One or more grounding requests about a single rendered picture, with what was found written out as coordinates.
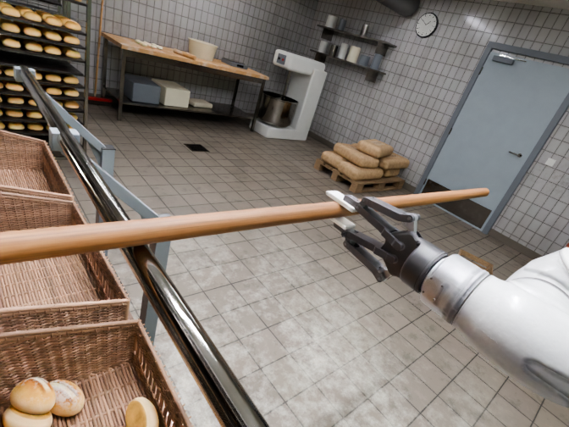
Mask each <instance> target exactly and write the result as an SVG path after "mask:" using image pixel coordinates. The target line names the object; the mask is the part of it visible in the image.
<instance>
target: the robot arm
mask: <svg viewBox="0 0 569 427"><path fill-rule="evenodd" d="M326 195H327V196H329V197H330V198H332V199H333V200H335V201H336V202H337V203H339V204H340V205H341V206H343V207H344V208H346V209H348V210H349V211H350V212H352V213H355V212H358V213H359V214H360V215H361V216H362V217H363V218H364V219H366V220H367V221H368V222H369V223H370V224H371V225H372V226H373V227H375V228H376V229H377V230H378V231H379V232H380V233H381V236H382V237H383V238H384V239H385V243H382V242H380V241H377V240H375V239H373V238H372V237H370V236H367V235H365V234H363V233H361V232H360V231H358V230H355V229H354V230H353V228H355V227H356V225H355V224H353V223H352V222H350V220H348V219H346V218H345V217H339V218H332V219H330V220H332V221H333V222H334V224H333V226H334V227H335V228H336V229H337V230H339V231H340V232H342V233H341V235H342V237H345V241H344V242H343V245H344V247H345V248H346V249H347V250H348V251H350V252H351V253H352V254H353V255H354V256H355V257H356V258H357V259H358V260H359V261H360V262H362V263H363V264H364V265H365V266H366V267H367V268H368V269H369V270H370V271H371V272H372V273H373V275H374V277H375V279H376V280H377V282H382V281H385V280H388V279H389V278H390V276H391V275H392V276H395V277H399V278H400V279H401V281H402V282H404V283H405V284H406V285H408V286H409V287H411V288H412V289H413V290H414V291H415V292H417V293H421V295H420V300H421V301H422V303H424V304H425V305H426V306H428V307H429V308H430V309H432V310H433V311H434V312H436V313H437V314H438V315H439V316H440V317H441V318H443V319H444V320H445V321H446V322H447V323H449V324H451V325H452V326H453V327H455V328H456V329H457V330H458V331H459V332H460V333H461V334H462V335H463V337H464V338H465V339H466V341H467V342H468V343H469V345H471V346H472V347H473V348H474V349H475V350H476V351H477V352H478V353H480V354H481V355H482V356H483V357H484V358H486V359H487V360H488V361H490V362H491V363H492V364H493V365H494V366H495V367H496V368H498V369H499V370H501V371H502V372H503V373H505V374H507V375H508V376H509V377H511V378H512V379H513V380H515V381H516V382H518V383H519V384H521V385H523V386H525V387H526V388H528V389H529V390H530V391H533V392H534V393H536V394H538V395H540V396H541V397H543V398H545V399H547V400H549V401H551V402H554V403H556V404H558V405H561V406H562V407H565V408H569V247H565V248H563V249H561V250H559V251H557V252H553V253H551V254H548V255H546V256H543V257H541V258H536V259H534V260H532V261H531V262H529V263H528V264H527V265H525V266H523V267H522V268H520V269H519V270H518V271H516V272H515V273H514V274H513V275H511V276H510V277H509V278H508V279H507V280H505V281H503V280H500V279H498V278H496V277H494V276H493V275H491V274H489V272H487V271H486V270H484V269H480V268H479V267H478V266H477V265H475V264H473V263H471V262H469V261H468V260H466V259H465V258H463V257H462V256H460V255H458V254H452V255H450V256H448V253H447V252H445V251H443V250H441V249H440V248H438V247H436V246H435V245H434V244H432V243H431V242H429V241H426V240H425V239H423V237H422V236H421V234H420V233H419V232H418V231H417V222H418V220H419V219H420V218H421V217H420V215H419V214H418V213H407V212H405V211H403V210H400V209H398V208H396V207H394V206H392V205H390V204H388V203H386V202H384V201H381V200H379V199H377V198H376V197H363V198H362V200H361V201H360V200H358V199H357V198H355V197H353V196H352V195H343V194H341V193H340V192H338V191H326ZM373 209H375V210H377V211H379V212H380V213H382V214H385V215H387V216H388V217H390V218H392V219H394V220H397V221H400V222H401V223H402V224H403V225H404V226H405V227H406V228H407V229H408V230H402V231H400V230H398V229H397V228H396V227H394V226H392V225H391V224H390V223H389V222H388V221H386V220H385V219H384V218H383V217H382V216H380V215H379V214H378V213H377V212H376V211H375V210H373ZM364 247H365V248H367V249H369V250H371V251H372V252H373V253H374V254H376V255H378V256H379V257H381V258H382V259H383V260H384V263H385V265H386V267H385V266H383V265H382V264H381V263H380V262H379V261H378V260H377V259H376V258H375V257H374V256H373V255H372V254H371V253H370V252H369V251H368V250H366V249H365V248H364Z"/></svg>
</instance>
